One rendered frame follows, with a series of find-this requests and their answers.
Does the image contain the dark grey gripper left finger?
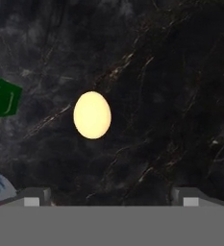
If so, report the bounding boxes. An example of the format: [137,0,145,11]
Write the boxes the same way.
[0,187,53,208]

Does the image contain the green milk carton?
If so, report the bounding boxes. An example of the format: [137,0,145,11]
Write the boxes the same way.
[0,75,23,118]

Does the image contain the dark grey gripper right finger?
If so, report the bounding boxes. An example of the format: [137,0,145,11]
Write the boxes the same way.
[170,186,224,208]

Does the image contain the pale yellow egg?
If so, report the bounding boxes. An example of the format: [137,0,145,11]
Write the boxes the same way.
[72,90,112,140]

